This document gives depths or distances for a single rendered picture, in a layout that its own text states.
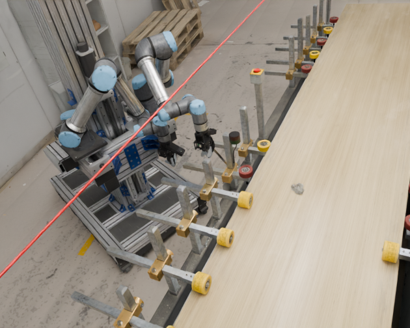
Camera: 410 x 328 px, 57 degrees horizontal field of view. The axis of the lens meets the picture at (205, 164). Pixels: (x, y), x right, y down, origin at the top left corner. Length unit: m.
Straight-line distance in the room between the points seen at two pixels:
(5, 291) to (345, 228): 2.53
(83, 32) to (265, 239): 1.55
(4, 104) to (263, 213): 3.16
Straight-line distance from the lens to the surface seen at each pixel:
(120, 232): 2.97
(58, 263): 3.30
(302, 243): 1.77
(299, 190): 1.98
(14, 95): 4.45
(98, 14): 5.02
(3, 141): 4.38
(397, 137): 2.39
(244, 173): 2.10
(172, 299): 1.91
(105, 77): 2.00
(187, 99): 1.97
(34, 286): 3.27
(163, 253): 1.68
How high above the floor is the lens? 2.30
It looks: 39 degrees down
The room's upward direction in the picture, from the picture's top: 12 degrees counter-clockwise
